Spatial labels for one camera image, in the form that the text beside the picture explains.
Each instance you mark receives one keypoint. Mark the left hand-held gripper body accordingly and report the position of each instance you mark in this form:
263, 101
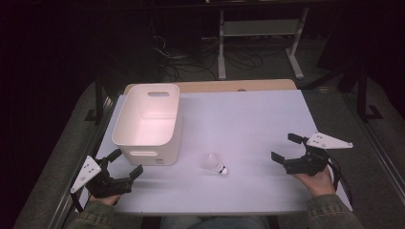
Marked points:
106, 186

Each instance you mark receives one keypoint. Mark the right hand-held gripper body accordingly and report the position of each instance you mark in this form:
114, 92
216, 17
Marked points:
310, 162

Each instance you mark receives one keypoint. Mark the white plastic storage bin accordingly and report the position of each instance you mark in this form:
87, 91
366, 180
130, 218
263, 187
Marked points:
146, 127

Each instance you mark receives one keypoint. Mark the white shuttlecock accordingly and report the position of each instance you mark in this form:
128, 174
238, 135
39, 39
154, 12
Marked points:
215, 164

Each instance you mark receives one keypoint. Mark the person's left hand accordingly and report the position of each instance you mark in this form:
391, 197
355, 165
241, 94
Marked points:
106, 200

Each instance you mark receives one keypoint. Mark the person's right hand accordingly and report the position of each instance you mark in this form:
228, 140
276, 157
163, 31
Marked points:
315, 183

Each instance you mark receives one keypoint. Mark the black metal stand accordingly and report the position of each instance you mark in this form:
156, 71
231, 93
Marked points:
363, 95
98, 101

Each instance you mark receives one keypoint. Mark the white metal table frame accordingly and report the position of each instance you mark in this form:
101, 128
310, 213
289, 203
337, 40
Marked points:
261, 28

